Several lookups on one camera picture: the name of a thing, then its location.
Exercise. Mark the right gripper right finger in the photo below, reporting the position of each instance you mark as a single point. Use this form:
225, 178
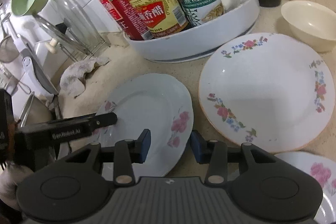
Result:
213, 153

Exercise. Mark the clear glass jar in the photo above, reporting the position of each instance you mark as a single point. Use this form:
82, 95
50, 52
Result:
75, 30

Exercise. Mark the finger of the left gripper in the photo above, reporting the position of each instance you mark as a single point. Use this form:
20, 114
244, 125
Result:
104, 120

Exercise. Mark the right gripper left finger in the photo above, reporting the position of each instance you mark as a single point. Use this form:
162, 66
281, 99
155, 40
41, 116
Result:
127, 152

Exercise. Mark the large floral plate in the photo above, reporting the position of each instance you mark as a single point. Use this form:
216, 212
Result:
269, 90

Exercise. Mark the crumpled white rag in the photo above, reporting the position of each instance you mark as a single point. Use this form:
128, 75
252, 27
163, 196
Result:
72, 81

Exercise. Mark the cream bowl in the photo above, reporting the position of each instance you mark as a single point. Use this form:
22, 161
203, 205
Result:
311, 23

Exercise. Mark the pink flower white plate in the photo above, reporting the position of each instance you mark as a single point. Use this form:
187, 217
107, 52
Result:
157, 102

